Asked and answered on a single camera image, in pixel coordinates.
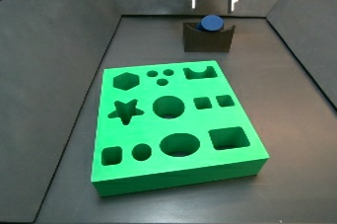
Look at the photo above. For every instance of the blue oval cylinder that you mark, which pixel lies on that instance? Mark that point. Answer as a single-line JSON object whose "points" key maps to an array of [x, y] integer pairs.
{"points": [[210, 24]]}

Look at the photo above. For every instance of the black curved fixture stand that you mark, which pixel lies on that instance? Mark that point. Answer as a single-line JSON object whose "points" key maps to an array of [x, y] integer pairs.
{"points": [[198, 41]]}

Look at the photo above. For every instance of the green foam shape-sorter block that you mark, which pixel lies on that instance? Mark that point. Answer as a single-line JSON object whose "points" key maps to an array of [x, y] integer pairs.
{"points": [[172, 129]]}

